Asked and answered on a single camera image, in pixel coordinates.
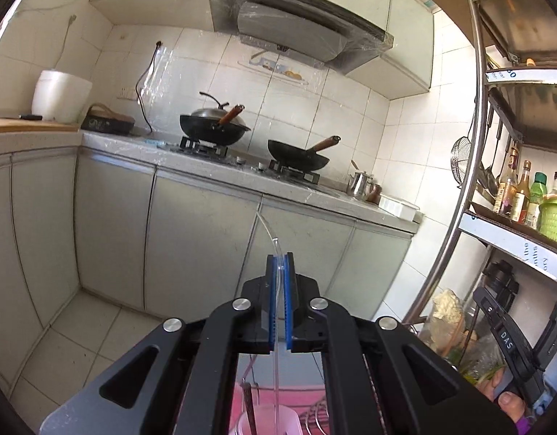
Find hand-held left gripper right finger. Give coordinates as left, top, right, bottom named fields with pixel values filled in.
left=284, top=253, right=519, bottom=435

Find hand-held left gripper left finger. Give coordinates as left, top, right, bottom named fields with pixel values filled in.
left=38, top=254, right=279, bottom=435

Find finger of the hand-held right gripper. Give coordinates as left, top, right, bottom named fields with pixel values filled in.
left=473, top=286, right=506, bottom=329

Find pink plastic utensil cup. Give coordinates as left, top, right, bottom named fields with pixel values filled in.
left=228, top=405, right=298, bottom=435

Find person's right hand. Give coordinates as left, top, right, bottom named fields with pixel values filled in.
left=477, top=366, right=531, bottom=424

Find clear plastic bag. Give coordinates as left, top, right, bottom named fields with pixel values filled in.
left=459, top=326, right=509, bottom=387

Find napa cabbage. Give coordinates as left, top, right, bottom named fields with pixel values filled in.
left=429, top=289, right=466, bottom=349

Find pale lower kitchen cabinets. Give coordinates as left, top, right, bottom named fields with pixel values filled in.
left=0, top=147, right=415, bottom=372

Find green plastic basket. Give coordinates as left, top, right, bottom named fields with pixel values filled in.
left=538, top=196, right=557, bottom=249

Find green cap bottle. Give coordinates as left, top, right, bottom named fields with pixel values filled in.
left=525, top=171, right=548, bottom=231

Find amber oil bottle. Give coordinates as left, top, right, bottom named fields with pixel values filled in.
left=509, top=160, right=533, bottom=224

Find brown sauce bottle red label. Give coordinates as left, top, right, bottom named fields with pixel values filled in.
left=493, top=142, right=520, bottom=216

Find white rectangular container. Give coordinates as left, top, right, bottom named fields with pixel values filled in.
left=377, top=192, right=418, bottom=223

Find hanging steel ladle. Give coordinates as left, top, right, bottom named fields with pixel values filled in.
left=479, top=109, right=511, bottom=196

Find metal storage rack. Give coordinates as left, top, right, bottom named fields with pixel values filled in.
left=403, top=0, right=557, bottom=327

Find metal mesh strainer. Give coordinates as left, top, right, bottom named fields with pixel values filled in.
left=450, top=137, right=477, bottom=190

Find steel kettle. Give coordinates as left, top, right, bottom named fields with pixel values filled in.
left=348, top=160, right=375, bottom=199

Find black gas stove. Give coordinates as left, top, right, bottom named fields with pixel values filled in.
left=179, top=136, right=325, bottom=186

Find grey wok lid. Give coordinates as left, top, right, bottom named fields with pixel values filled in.
left=189, top=92, right=236, bottom=122

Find dark woven basket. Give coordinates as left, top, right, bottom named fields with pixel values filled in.
left=81, top=103, right=137, bottom=135

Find grey range hood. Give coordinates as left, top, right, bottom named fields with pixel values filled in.
left=208, top=0, right=394, bottom=75

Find white rice cooker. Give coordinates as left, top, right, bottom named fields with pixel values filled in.
left=32, top=69, right=93, bottom=125

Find wooden cutting board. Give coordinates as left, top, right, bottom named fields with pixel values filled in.
left=0, top=117, right=81, bottom=135

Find metal wire dish rack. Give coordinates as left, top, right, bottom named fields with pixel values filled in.
left=300, top=396, right=330, bottom=435

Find black wok with wooden handle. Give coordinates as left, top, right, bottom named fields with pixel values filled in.
left=179, top=104, right=253, bottom=146
left=267, top=135, right=342, bottom=173

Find black power cable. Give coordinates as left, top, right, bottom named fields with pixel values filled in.
left=136, top=41, right=164, bottom=135

